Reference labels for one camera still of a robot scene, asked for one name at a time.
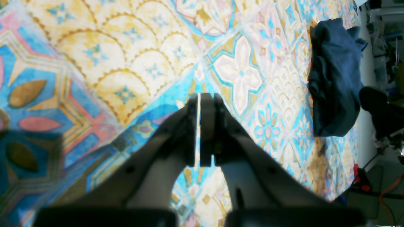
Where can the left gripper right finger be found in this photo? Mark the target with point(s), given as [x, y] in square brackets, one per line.
[262, 193]

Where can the dark navy t-shirt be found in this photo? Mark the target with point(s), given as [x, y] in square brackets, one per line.
[334, 79]

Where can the orange clamp bottom right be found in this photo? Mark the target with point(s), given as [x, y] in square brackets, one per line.
[361, 183]

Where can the patterned colourful tablecloth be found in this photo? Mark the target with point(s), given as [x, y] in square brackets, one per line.
[85, 83]

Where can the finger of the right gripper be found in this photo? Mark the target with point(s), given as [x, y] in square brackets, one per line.
[387, 118]

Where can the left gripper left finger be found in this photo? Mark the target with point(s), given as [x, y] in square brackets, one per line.
[138, 193]

